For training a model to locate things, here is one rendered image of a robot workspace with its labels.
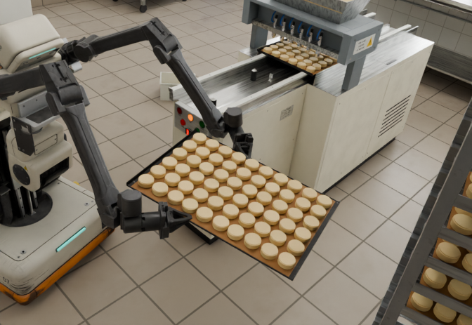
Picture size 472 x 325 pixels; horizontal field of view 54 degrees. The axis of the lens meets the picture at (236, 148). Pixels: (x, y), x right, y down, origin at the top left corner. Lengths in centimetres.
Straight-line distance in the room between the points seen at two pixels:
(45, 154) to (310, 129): 144
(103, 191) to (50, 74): 37
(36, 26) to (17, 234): 105
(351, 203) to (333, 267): 60
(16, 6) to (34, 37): 340
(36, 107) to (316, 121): 148
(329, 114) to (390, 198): 96
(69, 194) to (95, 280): 47
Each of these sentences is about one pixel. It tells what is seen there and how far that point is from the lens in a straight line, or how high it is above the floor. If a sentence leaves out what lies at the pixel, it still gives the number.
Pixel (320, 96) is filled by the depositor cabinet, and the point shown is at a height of 80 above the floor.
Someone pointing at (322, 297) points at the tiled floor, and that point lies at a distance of 260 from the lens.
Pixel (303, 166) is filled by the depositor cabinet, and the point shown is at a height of 30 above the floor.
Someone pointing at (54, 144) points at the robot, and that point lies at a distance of 219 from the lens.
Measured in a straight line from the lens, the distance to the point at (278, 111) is 250.
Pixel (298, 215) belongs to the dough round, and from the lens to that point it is 152.
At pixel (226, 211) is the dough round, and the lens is 146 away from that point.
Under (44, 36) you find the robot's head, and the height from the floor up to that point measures 127.
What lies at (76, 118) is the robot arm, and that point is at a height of 125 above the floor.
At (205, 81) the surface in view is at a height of 88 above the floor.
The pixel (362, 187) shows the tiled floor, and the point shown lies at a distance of 336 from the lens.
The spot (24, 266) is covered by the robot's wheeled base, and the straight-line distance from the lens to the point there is 235.
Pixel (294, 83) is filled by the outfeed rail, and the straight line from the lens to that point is 254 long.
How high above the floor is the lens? 199
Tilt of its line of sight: 35 degrees down
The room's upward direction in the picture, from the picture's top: 7 degrees clockwise
